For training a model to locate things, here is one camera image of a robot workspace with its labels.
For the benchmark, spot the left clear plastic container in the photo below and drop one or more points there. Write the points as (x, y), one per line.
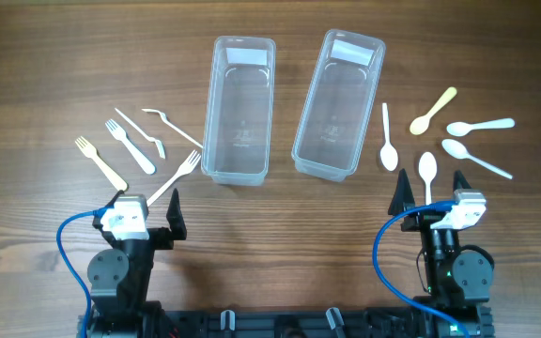
(237, 136)

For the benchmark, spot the white spoon far right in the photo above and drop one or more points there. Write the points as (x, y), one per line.
(459, 151)

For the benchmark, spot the yellow plastic spoon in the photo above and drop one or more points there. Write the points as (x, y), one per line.
(421, 123)

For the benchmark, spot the right clear plastic container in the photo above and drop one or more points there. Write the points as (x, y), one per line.
(335, 115)

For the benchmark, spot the yellow plastic fork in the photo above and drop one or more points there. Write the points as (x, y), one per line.
(92, 153)

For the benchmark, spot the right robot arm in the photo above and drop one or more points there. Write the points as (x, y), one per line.
(458, 277)

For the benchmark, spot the thin white spoon left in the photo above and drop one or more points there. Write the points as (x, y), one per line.
(388, 154)

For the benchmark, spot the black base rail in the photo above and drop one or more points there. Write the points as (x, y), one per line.
(371, 322)

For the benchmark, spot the light blue plastic fork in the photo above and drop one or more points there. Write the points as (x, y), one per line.
(120, 134)

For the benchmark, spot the white spoon near gripper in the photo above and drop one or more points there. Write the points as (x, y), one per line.
(428, 170)

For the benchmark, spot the thin white fork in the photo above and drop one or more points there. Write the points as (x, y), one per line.
(151, 139)

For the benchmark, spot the light blue plastic spoon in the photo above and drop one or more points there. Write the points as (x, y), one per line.
(459, 129)

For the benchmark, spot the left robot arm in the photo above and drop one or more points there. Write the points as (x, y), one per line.
(119, 276)

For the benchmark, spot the curved white plastic fork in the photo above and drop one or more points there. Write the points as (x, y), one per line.
(167, 122)

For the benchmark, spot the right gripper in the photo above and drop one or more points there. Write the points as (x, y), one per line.
(403, 194)

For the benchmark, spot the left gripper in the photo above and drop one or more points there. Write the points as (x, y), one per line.
(164, 238)

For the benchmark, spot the clear plastic container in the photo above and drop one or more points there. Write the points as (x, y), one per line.
(237, 136)
(335, 115)

